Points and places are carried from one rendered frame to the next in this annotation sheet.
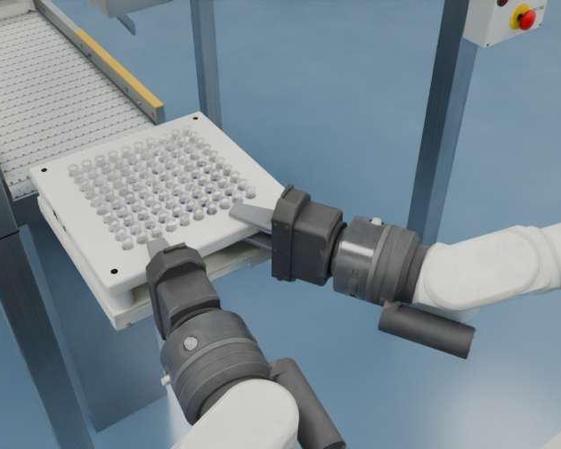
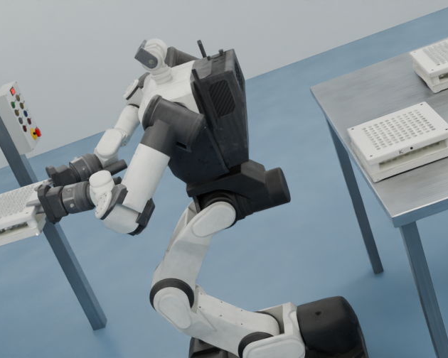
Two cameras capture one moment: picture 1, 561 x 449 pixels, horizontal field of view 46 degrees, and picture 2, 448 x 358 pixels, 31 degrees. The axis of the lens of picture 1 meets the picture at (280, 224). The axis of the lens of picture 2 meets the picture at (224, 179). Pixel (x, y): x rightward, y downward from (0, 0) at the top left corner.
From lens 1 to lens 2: 2.02 m
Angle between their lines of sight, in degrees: 41
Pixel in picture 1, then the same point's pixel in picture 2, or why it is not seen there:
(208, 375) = (81, 187)
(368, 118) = not seen: outside the picture
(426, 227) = (70, 256)
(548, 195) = (102, 243)
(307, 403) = not seen: hidden behind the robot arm
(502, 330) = (144, 290)
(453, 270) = (104, 145)
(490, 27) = (28, 141)
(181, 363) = (72, 194)
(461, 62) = (26, 166)
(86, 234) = (5, 219)
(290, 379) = not seen: hidden behind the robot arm
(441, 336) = (116, 165)
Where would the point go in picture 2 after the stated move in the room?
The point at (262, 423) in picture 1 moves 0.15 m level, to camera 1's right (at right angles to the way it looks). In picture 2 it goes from (102, 174) to (134, 148)
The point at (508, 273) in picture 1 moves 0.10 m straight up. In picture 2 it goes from (115, 136) to (103, 109)
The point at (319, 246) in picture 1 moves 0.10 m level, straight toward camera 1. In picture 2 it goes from (68, 172) to (87, 174)
